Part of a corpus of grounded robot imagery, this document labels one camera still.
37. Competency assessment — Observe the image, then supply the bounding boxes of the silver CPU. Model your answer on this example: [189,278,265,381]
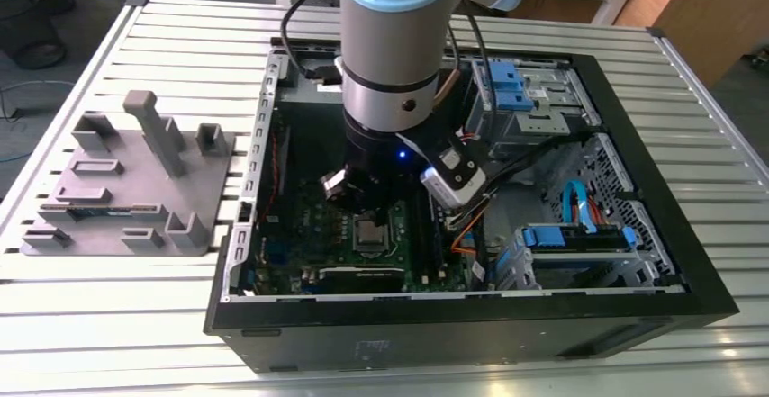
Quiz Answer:
[354,221,388,243]

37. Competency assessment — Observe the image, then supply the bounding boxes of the metal socket cover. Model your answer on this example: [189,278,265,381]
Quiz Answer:
[350,214,394,255]

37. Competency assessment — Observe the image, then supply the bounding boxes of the grey power supply unit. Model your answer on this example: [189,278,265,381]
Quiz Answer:
[277,58,349,169]

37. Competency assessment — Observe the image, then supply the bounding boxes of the green motherboard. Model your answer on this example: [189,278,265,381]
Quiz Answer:
[246,174,477,295]

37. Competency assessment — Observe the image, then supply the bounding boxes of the black RAM stick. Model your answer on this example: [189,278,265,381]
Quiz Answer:
[428,201,450,281]

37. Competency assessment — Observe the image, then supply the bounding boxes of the black graphics card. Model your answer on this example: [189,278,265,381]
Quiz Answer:
[317,264,409,294]

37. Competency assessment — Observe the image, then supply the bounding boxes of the silver optical drive cage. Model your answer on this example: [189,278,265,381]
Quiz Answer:
[466,58,605,160]

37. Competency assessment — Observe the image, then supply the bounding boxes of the blue disk carrier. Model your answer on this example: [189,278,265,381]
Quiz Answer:
[521,224,640,255]

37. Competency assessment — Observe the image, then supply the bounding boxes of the silver hard disk cage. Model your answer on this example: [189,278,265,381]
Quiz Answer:
[493,223,684,291]

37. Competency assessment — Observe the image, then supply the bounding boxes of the grey parts rack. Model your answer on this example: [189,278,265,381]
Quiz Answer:
[19,89,237,258]

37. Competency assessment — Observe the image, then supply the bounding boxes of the black PC case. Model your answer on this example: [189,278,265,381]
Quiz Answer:
[202,35,741,374]

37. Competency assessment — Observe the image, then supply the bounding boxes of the green RAM stick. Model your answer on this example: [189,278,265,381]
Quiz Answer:
[64,205,135,219]

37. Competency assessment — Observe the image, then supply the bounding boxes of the wooden cabinet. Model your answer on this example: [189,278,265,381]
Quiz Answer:
[652,0,769,88]

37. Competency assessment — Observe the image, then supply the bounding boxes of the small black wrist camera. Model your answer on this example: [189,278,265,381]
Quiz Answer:
[318,169,351,201]

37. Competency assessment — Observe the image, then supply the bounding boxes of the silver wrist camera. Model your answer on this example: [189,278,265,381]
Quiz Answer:
[394,132,489,210]

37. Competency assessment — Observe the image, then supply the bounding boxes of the red black twisted wire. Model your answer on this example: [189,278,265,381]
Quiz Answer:
[270,124,285,203]

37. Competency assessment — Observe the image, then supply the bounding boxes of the orange wire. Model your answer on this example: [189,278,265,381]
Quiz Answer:
[449,214,486,257]

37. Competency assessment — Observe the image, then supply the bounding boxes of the black cable bundle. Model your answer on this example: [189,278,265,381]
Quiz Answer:
[448,130,602,231]

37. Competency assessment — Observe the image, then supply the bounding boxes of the blue plastic drive bracket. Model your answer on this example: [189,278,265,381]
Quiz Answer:
[486,61,537,113]

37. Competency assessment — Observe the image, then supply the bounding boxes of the black camera cable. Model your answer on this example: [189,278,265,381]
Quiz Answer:
[466,13,497,113]

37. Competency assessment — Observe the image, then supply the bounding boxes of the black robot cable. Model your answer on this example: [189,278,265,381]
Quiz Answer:
[281,0,343,86]

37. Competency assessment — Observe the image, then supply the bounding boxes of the blue data wire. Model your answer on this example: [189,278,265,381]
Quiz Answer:
[562,179,604,236]

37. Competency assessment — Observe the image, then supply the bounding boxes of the red data wire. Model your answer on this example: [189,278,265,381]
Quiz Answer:
[585,187,612,232]

